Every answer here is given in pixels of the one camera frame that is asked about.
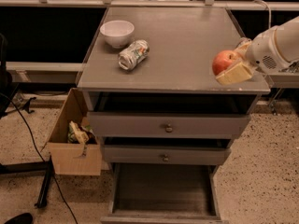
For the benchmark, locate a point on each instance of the clear plastic water bottle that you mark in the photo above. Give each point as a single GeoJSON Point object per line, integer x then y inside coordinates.
{"type": "Point", "coordinates": [243, 41]}

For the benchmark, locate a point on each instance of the black shoe tip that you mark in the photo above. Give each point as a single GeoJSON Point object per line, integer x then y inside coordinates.
{"type": "Point", "coordinates": [25, 218]}

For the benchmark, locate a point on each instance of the grey drawer cabinet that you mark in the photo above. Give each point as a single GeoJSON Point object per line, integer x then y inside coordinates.
{"type": "Point", "coordinates": [176, 77]}

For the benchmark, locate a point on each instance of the red apple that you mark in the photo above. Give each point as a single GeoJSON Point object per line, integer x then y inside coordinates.
{"type": "Point", "coordinates": [223, 60]}

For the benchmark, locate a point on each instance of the black stand base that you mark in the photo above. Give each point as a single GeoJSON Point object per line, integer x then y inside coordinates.
{"type": "Point", "coordinates": [43, 167]}

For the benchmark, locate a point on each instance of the crushed aluminium can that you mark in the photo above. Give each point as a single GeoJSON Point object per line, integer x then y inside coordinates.
{"type": "Point", "coordinates": [130, 57]}

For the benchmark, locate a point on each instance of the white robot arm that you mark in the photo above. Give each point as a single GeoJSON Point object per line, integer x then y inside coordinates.
{"type": "Point", "coordinates": [290, 49]}

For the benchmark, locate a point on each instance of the cardboard box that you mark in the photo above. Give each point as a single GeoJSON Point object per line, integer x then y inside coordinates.
{"type": "Point", "coordinates": [71, 157]}

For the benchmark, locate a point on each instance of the grey top drawer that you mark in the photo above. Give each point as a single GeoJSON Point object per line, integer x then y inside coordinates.
{"type": "Point", "coordinates": [109, 124]}

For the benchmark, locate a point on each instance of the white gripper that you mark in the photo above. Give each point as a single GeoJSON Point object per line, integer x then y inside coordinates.
{"type": "Point", "coordinates": [261, 52]}

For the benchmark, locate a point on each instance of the grey open bottom drawer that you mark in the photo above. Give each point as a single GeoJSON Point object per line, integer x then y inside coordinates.
{"type": "Point", "coordinates": [163, 194]}

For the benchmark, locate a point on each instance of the grey middle drawer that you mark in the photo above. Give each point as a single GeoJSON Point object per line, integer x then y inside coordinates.
{"type": "Point", "coordinates": [165, 155]}

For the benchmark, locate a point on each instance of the crumpled snack bag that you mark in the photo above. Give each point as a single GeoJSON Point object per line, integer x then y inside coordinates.
{"type": "Point", "coordinates": [80, 134]}

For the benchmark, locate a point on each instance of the white ceramic bowl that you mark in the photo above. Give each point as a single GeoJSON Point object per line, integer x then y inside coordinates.
{"type": "Point", "coordinates": [117, 33]}

